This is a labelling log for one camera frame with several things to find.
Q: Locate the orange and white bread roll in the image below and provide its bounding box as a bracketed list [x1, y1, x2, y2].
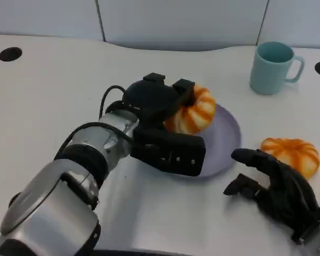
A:
[260, 137, 320, 181]
[163, 85, 217, 135]

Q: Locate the lilac plate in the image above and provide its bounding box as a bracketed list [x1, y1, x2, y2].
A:
[159, 103, 242, 181]

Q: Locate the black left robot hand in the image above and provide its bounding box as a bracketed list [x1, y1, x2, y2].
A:
[122, 72, 197, 130]

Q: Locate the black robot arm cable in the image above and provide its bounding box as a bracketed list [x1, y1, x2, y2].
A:
[59, 85, 135, 157]

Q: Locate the pale green mug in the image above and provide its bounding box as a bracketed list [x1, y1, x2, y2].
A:
[249, 41, 306, 95]

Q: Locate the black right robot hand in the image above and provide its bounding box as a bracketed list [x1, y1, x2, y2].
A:
[223, 148, 320, 235]

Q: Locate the grey partition panel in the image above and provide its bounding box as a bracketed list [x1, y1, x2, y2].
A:
[255, 0, 320, 49]
[95, 0, 269, 52]
[0, 0, 107, 42]

